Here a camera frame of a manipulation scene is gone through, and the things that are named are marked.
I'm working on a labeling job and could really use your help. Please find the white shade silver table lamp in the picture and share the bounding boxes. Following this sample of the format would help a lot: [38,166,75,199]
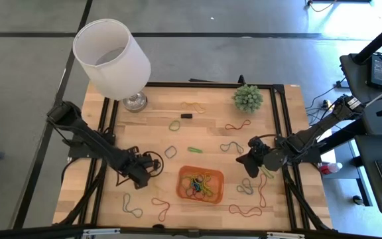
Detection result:
[72,18,152,114]

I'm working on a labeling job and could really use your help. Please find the orange plastic bin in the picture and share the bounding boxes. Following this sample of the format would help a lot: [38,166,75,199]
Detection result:
[176,165,225,205]

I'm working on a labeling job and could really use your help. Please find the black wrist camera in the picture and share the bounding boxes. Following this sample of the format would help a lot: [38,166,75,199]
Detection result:
[141,153,161,171]
[249,135,268,153]

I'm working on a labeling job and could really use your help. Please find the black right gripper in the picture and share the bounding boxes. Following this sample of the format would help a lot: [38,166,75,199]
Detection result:
[235,147,290,179]

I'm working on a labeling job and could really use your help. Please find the blue wide rubber band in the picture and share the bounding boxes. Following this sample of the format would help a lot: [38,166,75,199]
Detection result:
[164,145,178,159]

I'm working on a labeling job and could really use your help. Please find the red white bottle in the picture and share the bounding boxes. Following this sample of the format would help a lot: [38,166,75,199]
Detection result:
[319,161,344,176]

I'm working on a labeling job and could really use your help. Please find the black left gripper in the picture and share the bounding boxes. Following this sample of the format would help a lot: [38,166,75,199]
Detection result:
[117,146,153,190]

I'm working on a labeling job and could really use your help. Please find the black diagonal pole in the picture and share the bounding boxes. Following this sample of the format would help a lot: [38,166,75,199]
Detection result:
[320,118,367,154]
[352,15,382,64]

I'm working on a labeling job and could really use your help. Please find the yellow rubber band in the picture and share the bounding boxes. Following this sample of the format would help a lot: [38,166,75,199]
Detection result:
[153,167,166,200]
[180,101,207,115]

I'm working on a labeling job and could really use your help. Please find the red rubber band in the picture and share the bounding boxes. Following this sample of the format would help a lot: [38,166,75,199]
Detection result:
[151,197,171,222]
[224,119,252,131]
[184,185,209,201]
[227,203,263,218]
[257,172,269,209]

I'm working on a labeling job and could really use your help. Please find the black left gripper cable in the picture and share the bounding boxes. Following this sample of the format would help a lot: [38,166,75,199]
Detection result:
[143,151,164,177]

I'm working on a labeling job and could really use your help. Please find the pile of coloured rubber bands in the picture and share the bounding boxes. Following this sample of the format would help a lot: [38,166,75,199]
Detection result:
[181,172,214,197]

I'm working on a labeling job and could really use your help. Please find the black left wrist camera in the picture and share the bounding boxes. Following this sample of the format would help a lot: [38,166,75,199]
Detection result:
[141,153,161,171]

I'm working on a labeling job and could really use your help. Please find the black electronic box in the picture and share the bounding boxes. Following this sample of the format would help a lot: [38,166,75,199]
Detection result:
[367,54,382,90]

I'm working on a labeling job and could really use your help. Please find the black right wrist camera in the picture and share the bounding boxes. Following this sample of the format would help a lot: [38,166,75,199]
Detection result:
[249,135,268,153]

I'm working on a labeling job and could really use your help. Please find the light green rubber band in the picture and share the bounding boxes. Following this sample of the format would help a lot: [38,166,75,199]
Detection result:
[259,164,275,181]

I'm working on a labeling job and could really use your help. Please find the black desk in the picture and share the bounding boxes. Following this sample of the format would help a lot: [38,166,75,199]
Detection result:
[354,134,382,216]
[339,52,382,135]

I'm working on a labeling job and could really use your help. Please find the green spiky artificial plant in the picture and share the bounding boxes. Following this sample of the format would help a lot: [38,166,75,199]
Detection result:
[232,84,264,114]

